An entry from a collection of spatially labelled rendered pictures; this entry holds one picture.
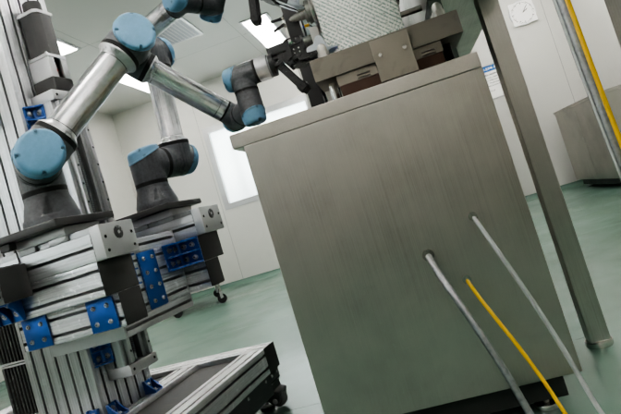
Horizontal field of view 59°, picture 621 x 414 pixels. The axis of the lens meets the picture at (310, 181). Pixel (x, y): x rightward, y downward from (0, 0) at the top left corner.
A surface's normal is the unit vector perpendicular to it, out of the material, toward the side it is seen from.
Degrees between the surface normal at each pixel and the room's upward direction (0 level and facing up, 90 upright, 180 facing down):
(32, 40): 90
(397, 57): 90
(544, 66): 90
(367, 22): 90
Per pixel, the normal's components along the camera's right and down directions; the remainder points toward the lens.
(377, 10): -0.17, 0.00
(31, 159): 0.40, -0.10
